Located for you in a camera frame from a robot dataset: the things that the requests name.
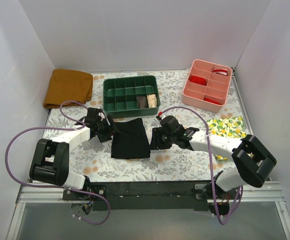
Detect black underwear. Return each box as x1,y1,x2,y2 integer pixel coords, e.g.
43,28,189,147
111,118,151,160

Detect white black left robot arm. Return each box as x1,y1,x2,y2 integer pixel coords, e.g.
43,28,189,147
29,115,117,200

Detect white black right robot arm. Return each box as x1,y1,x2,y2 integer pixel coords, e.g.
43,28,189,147
150,126,277,199

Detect grey rolled underwear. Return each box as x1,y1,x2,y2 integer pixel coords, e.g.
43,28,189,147
136,96,148,109

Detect beige rolled underwear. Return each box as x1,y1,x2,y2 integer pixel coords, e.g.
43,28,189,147
147,94,158,108

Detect floral patterned table mat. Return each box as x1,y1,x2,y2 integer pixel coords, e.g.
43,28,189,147
32,69,264,182

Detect green divided organizer box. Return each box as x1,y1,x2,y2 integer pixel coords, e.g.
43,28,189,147
103,75,160,118

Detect red cloth front compartment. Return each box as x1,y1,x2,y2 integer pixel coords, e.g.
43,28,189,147
204,98,221,105

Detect lemon print folded cloth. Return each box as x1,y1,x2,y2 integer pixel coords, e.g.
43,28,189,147
206,116,247,162

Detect brown folded cloth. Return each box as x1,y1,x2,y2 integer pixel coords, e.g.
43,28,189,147
43,68,93,109

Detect pink divided organizer box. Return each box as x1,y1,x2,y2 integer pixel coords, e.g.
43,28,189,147
182,59,233,113

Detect red white rolled cloth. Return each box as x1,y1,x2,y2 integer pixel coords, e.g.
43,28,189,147
212,68,228,76

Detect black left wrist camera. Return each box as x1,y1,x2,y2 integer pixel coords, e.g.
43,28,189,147
84,107,106,125

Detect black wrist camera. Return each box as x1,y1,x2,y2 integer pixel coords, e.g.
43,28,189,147
156,112,185,135
84,107,106,125

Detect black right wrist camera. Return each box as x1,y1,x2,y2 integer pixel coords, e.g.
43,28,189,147
156,112,185,135

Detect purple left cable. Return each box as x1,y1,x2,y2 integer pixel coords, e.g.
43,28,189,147
5,100,111,225

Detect purple cable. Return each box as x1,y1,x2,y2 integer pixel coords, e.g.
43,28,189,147
5,100,111,225
157,106,244,225

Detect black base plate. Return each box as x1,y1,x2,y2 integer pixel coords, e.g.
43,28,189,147
62,180,215,213

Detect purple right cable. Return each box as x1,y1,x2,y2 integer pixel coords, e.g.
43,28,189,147
157,106,244,225

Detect aluminium frame rail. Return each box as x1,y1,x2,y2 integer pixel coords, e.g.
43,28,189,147
7,181,290,240

